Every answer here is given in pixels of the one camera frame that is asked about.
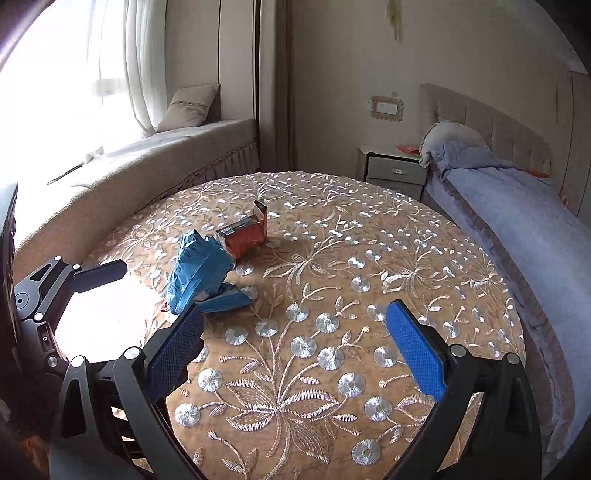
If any light blue duvet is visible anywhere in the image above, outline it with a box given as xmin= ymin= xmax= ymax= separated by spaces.
xmin=422 ymin=138 xmax=591 ymax=462

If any small cardboard box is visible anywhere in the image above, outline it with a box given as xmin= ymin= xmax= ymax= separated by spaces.
xmin=215 ymin=199 xmax=269 ymax=258

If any sheer white curtain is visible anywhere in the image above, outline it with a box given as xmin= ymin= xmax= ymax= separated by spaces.
xmin=88 ymin=0 xmax=167 ymax=139

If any wall switch panel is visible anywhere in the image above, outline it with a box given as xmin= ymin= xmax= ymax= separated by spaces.
xmin=369 ymin=95 xmax=403 ymax=123

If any thin dark stick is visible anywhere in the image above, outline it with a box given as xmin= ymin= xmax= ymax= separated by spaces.
xmin=48 ymin=161 xmax=86 ymax=184

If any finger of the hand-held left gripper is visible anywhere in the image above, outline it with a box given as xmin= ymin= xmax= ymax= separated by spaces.
xmin=13 ymin=257 xmax=129 ymax=325

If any window seat mattress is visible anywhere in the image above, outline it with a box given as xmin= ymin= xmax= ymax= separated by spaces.
xmin=14 ymin=117 xmax=259 ymax=259

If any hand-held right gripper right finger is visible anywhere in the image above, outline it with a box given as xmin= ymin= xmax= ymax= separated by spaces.
xmin=385 ymin=300 xmax=543 ymax=480

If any embroidered beige tablecloth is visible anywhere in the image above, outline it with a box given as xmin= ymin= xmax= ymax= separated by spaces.
xmin=81 ymin=171 xmax=527 ymax=480

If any white nightstand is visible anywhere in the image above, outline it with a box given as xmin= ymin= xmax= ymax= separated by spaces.
xmin=358 ymin=144 xmax=428 ymax=199

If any blue plastic wrapper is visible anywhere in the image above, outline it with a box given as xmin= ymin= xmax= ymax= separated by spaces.
xmin=165 ymin=229 xmax=236 ymax=315

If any beige cushion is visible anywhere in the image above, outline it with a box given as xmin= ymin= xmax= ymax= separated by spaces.
xmin=157 ymin=83 xmax=221 ymax=132

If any beige upholstered bed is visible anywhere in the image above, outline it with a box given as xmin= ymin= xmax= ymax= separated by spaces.
xmin=419 ymin=83 xmax=591 ymax=480

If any grey pillow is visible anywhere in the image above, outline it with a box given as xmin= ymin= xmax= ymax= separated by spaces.
xmin=419 ymin=121 xmax=490 ymax=169

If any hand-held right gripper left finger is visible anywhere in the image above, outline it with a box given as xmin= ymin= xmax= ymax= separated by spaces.
xmin=50 ymin=302 xmax=208 ymax=480

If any bright window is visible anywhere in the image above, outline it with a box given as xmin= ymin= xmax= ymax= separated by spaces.
xmin=0 ymin=0 xmax=134 ymax=185

